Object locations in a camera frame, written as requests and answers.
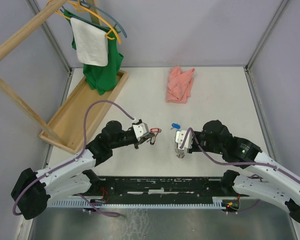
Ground red tagged key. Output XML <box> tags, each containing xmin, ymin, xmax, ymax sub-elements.
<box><xmin>150</xmin><ymin>127</ymin><xmax>162</xmax><ymax>136</ymax></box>

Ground keyring holder with blue handle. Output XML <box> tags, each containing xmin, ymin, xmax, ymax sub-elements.
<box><xmin>174</xmin><ymin>142</ymin><xmax>185</xmax><ymax>159</ymax></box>

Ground blue tagged key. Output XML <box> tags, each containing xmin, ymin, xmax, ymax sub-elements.
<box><xmin>170</xmin><ymin>123</ymin><xmax>181</xmax><ymax>130</ymax></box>

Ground black tagged key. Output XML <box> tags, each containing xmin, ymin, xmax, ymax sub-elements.
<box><xmin>149</xmin><ymin>136</ymin><xmax>157</xmax><ymax>145</ymax></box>

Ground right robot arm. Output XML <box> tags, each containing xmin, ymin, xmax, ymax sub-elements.
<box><xmin>181</xmin><ymin>120</ymin><xmax>300</xmax><ymax>224</ymax></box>

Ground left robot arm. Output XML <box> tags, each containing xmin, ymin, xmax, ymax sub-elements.
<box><xmin>11</xmin><ymin>120</ymin><xmax>154</xmax><ymax>220</ymax></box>

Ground pink cloth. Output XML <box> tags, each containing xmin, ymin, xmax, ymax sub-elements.
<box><xmin>165</xmin><ymin>66</ymin><xmax>195</xmax><ymax>104</ymax></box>

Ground wooden tray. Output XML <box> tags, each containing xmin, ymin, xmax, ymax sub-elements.
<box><xmin>38</xmin><ymin>70</ymin><xmax>129</xmax><ymax>154</ymax></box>

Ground green shirt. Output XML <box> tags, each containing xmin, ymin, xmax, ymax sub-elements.
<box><xmin>63</xmin><ymin>10</ymin><xmax>124</xmax><ymax>95</ymax></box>

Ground white towel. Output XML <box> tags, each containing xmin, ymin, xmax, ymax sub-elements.
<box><xmin>70</xmin><ymin>17</ymin><xmax>108</xmax><ymax>67</ymax></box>

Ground grey blue hanger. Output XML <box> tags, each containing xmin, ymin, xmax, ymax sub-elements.
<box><xmin>59</xmin><ymin>0</ymin><xmax>128</xmax><ymax>39</ymax></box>

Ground yellow hanger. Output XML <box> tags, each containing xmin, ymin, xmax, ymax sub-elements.
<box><xmin>66</xmin><ymin>0</ymin><xmax>122</xmax><ymax>45</ymax></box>

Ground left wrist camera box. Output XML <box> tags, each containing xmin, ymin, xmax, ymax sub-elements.
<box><xmin>132</xmin><ymin>119</ymin><xmax>150</xmax><ymax>139</ymax></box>

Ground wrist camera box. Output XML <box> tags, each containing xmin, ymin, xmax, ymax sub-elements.
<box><xmin>132</xmin><ymin>119</ymin><xmax>150</xmax><ymax>139</ymax></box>
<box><xmin>174</xmin><ymin>130</ymin><xmax>193</xmax><ymax>150</ymax></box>

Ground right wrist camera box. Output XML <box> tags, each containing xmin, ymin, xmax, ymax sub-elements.
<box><xmin>174</xmin><ymin>130</ymin><xmax>193</xmax><ymax>150</ymax></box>

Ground white cable duct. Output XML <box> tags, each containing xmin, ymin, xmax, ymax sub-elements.
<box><xmin>47</xmin><ymin>197</ymin><xmax>235</xmax><ymax>210</ymax></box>

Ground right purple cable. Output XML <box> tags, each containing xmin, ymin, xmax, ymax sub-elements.
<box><xmin>179</xmin><ymin>127</ymin><xmax>300</xmax><ymax>216</ymax></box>

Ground purple cable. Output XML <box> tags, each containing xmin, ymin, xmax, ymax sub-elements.
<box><xmin>12</xmin><ymin>99</ymin><xmax>137</xmax><ymax>218</ymax></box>
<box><xmin>179</xmin><ymin>127</ymin><xmax>300</xmax><ymax>216</ymax></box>

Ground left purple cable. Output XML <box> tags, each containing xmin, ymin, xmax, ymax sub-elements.
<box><xmin>12</xmin><ymin>99</ymin><xmax>137</xmax><ymax>218</ymax></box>

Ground wooden rack frame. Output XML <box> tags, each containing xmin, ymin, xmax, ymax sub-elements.
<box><xmin>0</xmin><ymin>0</ymin><xmax>100</xmax><ymax>147</ymax></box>

